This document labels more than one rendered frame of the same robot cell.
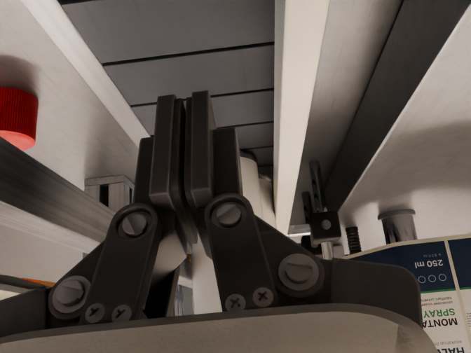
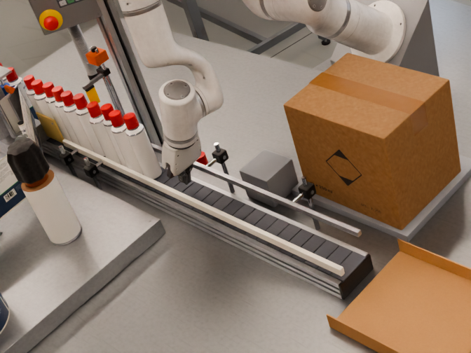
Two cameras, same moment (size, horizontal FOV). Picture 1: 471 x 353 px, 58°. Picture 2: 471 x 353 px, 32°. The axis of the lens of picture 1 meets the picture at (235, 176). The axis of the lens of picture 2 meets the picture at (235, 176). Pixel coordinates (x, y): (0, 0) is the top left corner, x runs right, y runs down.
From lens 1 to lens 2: 203 cm
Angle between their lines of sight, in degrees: 33
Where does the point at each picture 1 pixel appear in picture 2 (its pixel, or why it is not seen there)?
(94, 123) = not seen: hidden behind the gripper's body
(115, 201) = (157, 141)
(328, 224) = (94, 172)
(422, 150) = (106, 205)
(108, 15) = (198, 188)
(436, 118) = (123, 209)
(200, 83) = (178, 187)
